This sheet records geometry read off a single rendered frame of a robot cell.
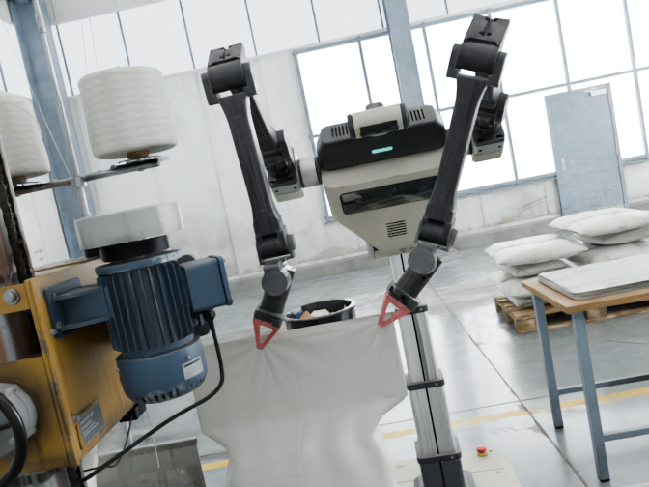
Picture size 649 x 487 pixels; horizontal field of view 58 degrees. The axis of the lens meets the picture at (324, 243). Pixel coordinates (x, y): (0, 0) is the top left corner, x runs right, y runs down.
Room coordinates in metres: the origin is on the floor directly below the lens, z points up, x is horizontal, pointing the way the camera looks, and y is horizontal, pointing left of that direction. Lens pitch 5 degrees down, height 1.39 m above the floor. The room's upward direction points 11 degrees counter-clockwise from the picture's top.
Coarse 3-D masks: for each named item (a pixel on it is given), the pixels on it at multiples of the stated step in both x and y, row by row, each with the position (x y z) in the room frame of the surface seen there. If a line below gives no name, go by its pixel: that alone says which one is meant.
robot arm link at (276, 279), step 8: (288, 240) 1.32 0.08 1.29; (256, 248) 1.33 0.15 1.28; (288, 256) 1.32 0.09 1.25; (264, 264) 1.30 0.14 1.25; (272, 264) 1.25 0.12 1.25; (280, 264) 1.27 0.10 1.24; (264, 272) 1.25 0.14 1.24; (272, 272) 1.25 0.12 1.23; (280, 272) 1.24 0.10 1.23; (288, 272) 1.29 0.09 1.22; (264, 280) 1.25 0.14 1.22; (272, 280) 1.25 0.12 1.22; (280, 280) 1.24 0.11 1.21; (288, 280) 1.26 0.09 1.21; (264, 288) 1.25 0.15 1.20; (272, 288) 1.25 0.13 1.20; (280, 288) 1.24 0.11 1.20
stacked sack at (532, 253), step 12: (552, 240) 4.62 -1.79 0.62; (564, 240) 4.56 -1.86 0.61; (504, 252) 4.58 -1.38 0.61; (516, 252) 4.44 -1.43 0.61; (528, 252) 4.40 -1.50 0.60; (540, 252) 4.36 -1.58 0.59; (552, 252) 4.34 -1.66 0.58; (564, 252) 4.32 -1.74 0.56; (576, 252) 4.31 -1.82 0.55; (504, 264) 4.42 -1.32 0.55; (516, 264) 4.40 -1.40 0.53
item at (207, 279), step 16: (208, 256) 1.13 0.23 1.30; (192, 272) 1.03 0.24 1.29; (208, 272) 1.04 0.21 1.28; (224, 272) 1.04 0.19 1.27; (192, 288) 1.02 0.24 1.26; (208, 288) 1.03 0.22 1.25; (224, 288) 1.04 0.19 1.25; (192, 304) 1.02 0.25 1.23; (208, 304) 1.03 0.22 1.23; (224, 304) 1.04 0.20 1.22; (208, 320) 1.07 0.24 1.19
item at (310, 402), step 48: (288, 336) 1.34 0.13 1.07; (336, 336) 1.33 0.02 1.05; (384, 336) 1.33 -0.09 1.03; (240, 384) 1.35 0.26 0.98; (288, 384) 1.34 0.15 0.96; (336, 384) 1.33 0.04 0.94; (384, 384) 1.33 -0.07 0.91; (240, 432) 1.34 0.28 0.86; (288, 432) 1.32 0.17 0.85; (336, 432) 1.29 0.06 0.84; (240, 480) 1.28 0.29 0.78; (288, 480) 1.27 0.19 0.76; (336, 480) 1.26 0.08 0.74; (384, 480) 1.28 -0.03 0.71
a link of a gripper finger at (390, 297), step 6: (390, 282) 1.36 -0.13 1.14; (390, 288) 1.32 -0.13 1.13; (390, 294) 1.30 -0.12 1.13; (384, 300) 1.31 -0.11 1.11; (390, 300) 1.30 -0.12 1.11; (396, 300) 1.30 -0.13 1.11; (402, 300) 1.31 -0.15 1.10; (384, 306) 1.31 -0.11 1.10; (396, 306) 1.31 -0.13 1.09; (402, 306) 1.30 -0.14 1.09; (384, 312) 1.32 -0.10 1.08; (402, 312) 1.30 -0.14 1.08; (408, 312) 1.30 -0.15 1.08; (390, 318) 1.32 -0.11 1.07; (396, 318) 1.31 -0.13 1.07; (378, 324) 1.32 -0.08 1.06; (384, 324) 1.32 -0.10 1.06
